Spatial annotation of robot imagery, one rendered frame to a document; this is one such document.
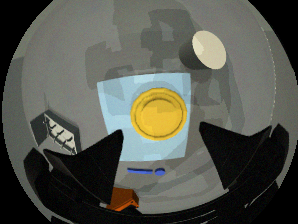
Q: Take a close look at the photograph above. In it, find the light blue mat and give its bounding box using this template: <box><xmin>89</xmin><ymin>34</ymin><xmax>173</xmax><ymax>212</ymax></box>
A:
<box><xmin>97</xmin><ymin>72</ymin><xmax>192</xmax><ymax>161</ymax></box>

